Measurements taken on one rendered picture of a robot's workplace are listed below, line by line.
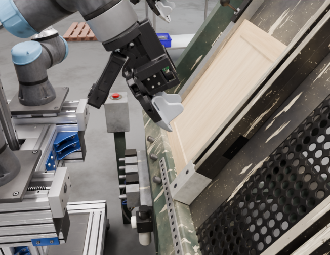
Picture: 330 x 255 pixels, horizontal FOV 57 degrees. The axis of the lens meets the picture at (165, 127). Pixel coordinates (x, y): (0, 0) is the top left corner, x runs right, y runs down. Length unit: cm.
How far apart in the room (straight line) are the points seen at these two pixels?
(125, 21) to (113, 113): 112
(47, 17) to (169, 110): 25
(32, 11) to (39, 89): 85
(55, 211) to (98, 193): 140
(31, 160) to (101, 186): 143
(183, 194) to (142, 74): 56
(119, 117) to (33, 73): 49
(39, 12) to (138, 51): 16
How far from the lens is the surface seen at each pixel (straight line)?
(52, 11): 52
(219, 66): 126
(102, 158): 272
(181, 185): 98
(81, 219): 195
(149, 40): 51
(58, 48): 143
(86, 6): 49
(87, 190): 243
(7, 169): 98
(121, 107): 156
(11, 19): 55
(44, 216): 103
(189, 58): 155
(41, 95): 136
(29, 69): 133
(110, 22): 48
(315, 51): 88
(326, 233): 60
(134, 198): 128
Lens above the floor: 163
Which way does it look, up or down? 32 degrees down
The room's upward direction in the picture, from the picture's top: straight up
